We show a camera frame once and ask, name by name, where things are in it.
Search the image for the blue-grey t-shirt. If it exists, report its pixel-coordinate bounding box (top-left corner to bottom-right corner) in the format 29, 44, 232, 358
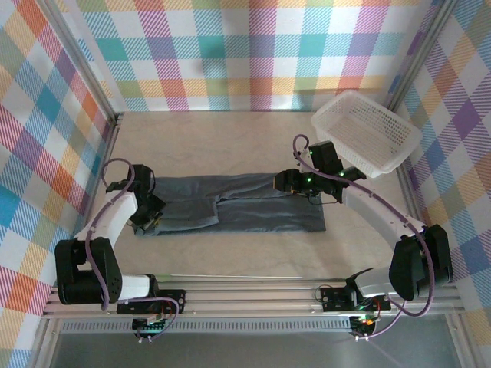
133, 172, 328, 237

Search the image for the white plastic lattice basket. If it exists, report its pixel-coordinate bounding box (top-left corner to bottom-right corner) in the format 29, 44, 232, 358
310, 89, 423, 179

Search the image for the thin metal rod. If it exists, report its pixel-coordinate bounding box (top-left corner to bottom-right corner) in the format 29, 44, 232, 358
154, 273, 305, 281

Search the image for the small electronics board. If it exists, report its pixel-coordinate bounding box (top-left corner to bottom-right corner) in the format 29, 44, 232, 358
131, 315, 170, 339
349, 311, 381, 335

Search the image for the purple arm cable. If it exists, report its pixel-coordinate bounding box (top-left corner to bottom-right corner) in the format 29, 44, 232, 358
86, 158, 136, 312
292, 133, 437, 320

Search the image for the aluminium frame rail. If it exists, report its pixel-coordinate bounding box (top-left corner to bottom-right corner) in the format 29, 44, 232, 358
97, 112, 126, 186
394, 165, 424, 228

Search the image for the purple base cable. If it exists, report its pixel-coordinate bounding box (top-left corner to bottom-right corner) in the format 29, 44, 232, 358
353, 301, 408, 342
134, 296, 183, 343

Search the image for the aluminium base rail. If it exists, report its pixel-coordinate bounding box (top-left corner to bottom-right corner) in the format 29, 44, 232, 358
41, 278, 463, 320

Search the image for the aluminium corner post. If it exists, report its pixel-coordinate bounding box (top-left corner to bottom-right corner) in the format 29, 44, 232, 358
384, 0, 462, 114
36, 0, 124, 128

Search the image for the slotted grey cable duct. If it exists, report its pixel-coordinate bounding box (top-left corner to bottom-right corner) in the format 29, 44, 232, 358
59, 320, 357, 335

